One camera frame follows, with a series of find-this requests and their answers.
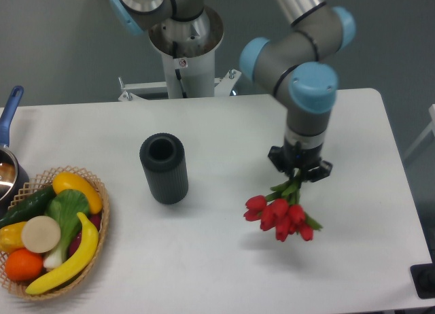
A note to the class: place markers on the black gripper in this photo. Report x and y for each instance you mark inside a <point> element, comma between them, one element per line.
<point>290,157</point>

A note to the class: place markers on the red tulip bouquet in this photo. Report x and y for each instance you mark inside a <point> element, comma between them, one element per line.
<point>281,211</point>

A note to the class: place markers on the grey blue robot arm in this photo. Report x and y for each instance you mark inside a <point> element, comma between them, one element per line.
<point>292,70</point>

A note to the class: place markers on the white furniture piece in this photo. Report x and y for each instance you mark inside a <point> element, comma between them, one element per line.
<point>422,141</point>

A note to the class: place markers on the dark grey ribbed vase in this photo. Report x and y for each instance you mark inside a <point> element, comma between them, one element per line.
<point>163,159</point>

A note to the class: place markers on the black device at table edge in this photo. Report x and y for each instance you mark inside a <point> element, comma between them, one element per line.
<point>423,279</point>

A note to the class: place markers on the dark red vegetable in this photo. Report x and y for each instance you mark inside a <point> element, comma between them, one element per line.
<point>96,221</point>

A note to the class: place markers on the yellow banana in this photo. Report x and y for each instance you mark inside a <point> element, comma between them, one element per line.
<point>71,267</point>

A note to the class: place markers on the green bok choy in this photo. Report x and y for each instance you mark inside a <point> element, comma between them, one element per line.
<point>63,209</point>

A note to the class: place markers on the green cucumber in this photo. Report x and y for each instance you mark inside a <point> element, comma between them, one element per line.
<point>32,206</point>

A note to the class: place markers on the beige round disc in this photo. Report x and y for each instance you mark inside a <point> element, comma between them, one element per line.
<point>40,234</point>

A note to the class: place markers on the orange fruit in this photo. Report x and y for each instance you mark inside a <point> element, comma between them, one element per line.
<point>23,265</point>

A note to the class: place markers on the yellow bell pepper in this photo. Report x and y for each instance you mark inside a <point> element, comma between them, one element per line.
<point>11,239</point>

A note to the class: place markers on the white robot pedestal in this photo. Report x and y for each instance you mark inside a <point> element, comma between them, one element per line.
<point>187,50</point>

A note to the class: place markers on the blue handled saucepan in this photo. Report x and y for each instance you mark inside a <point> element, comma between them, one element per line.
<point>13,176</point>

